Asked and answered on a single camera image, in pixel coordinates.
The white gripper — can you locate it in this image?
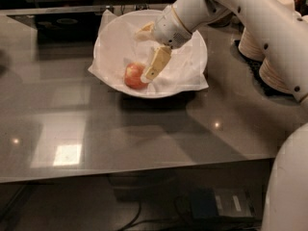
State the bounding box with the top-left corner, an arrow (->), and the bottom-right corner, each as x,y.
135,5 -> 192,83

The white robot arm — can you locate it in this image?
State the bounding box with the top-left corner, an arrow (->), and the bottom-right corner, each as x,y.
138,0 -> 308,231

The red yellow apple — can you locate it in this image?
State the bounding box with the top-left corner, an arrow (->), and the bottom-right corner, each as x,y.
124,63 -> 147,90

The white paper bowl stack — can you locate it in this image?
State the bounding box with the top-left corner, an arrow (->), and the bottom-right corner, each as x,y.
276,0 -> 295,12

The rear paper plate stack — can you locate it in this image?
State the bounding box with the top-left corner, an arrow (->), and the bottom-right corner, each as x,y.
239,28 -> 265,62

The paper plate stack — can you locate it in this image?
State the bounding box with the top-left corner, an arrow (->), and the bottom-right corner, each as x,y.
259,58 -> 291,94
239,28 -> 265,62

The black rubber mat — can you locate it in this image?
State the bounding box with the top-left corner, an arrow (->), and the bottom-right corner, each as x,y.
240,53 -> 291,96

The front paper plate stack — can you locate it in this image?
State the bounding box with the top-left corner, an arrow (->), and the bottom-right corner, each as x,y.
259,58 -> 291,94

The dark box under table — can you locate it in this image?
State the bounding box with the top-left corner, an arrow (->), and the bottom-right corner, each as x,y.
189,188 -> 256,219

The black cable on floor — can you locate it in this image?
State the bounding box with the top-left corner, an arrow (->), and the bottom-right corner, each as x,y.
115,192 -> 264,231

